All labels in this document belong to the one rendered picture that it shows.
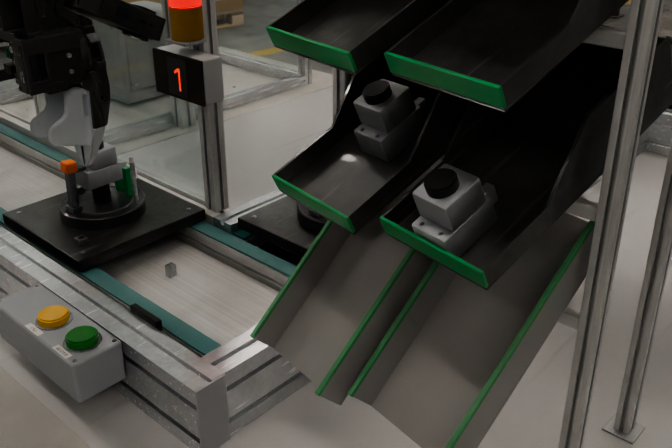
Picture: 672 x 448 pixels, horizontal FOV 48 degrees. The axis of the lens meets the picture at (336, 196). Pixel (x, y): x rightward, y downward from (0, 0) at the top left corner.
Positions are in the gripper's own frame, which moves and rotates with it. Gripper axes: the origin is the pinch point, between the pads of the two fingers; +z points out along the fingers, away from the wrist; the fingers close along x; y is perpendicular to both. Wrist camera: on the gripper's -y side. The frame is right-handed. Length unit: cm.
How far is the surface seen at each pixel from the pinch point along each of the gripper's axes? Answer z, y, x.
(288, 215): 26.3, -39.6, -11.1
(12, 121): 27, -32, -93
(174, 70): 1.8, -29.1, -24.6
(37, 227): 26.3, -9.4, -38.1
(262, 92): 36, -103, -86
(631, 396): 31, -40, 48
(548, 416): 37, -37, 39
